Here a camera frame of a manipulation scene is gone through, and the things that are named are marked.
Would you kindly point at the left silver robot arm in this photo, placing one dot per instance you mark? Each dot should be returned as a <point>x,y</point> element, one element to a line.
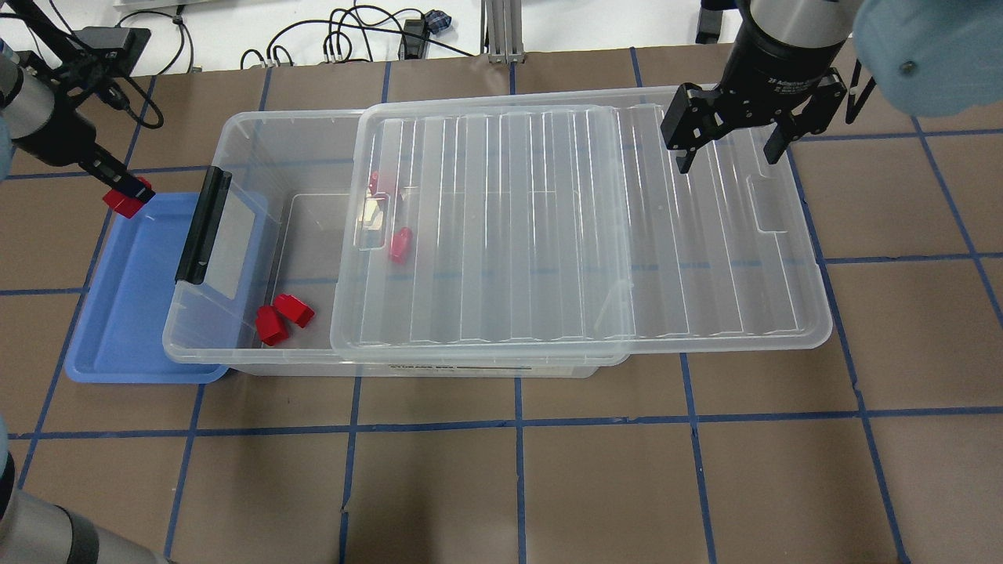
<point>33,530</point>

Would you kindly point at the clear plastic box lid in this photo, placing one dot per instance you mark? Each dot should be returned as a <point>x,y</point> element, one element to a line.
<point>720,258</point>

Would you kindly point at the aluminium frame post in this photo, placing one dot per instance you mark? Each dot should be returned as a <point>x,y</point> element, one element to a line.
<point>502,30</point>

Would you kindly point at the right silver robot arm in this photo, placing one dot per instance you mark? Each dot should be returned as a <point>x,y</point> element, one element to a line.
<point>928,58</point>

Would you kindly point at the clear plastic storage box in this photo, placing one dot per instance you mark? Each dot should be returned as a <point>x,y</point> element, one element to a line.
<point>478,243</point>

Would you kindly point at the black box latch handle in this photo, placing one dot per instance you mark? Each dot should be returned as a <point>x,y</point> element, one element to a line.
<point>204,226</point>

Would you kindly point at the black power adapter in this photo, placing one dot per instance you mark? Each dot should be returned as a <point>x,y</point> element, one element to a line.
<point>710,21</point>

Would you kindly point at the red block pair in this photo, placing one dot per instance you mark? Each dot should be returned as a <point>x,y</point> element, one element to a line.
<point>294,309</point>
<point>270,326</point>

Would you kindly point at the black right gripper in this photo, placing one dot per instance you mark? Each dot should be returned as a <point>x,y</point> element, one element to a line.
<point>780,64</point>

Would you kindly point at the red block under lid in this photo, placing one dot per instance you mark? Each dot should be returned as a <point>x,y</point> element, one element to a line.
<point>400,245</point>

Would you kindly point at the red block front pair right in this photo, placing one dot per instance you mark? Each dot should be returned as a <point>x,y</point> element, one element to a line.
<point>294,309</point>

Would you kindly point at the blue plastic tray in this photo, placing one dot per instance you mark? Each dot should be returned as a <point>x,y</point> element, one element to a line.
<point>125,334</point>

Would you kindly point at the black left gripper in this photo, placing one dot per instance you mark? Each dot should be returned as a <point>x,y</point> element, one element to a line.
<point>72,138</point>

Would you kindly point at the red block front pair left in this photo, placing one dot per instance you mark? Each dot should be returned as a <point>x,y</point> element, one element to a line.
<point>270,326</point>

